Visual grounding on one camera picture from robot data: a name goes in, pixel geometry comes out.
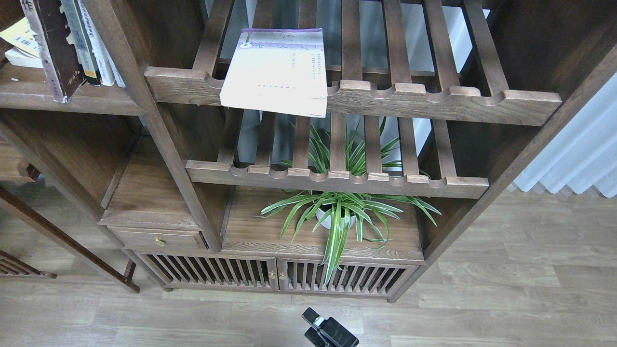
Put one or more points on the white purple paperback book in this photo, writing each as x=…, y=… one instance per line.
x=278, y=70

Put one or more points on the green yellow paperback book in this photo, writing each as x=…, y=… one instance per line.
x=25, y=51

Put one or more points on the thin white upright book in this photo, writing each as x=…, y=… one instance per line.
x=112, y=62

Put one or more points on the brass drawer knob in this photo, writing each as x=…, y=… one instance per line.
x=159, y=242

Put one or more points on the maroon thick book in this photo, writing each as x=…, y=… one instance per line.
x=59, y=57

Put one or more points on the green spider plant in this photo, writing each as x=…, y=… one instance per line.
x=363, y=205

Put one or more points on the dark spine upright book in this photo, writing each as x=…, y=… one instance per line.
x=81, y=42

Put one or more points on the white curtain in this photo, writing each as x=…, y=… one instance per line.
x=583, y=154

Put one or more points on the dark wooden bookshelf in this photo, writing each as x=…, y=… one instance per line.
x=473, y=89

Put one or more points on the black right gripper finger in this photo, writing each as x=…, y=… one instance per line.
x=336, y=334
x=316, y=338

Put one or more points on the white plant pot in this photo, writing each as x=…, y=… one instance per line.
x=325, y=217

